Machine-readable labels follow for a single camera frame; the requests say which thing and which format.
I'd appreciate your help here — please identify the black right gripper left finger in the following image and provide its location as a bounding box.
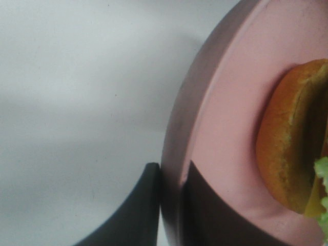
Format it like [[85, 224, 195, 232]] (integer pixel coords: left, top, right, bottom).
[[77, 162, 160, 246]]

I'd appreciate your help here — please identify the burger with lettuce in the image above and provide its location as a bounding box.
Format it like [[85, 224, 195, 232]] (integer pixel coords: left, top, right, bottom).
[[256, 58, 328, 233]]

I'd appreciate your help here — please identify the pink round plate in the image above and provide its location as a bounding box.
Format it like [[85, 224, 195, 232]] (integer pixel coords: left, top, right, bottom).
[[161, 1, 327, 245]]

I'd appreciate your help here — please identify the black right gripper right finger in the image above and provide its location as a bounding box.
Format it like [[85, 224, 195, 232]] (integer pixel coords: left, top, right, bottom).
[[181, 162, 286, 246]]

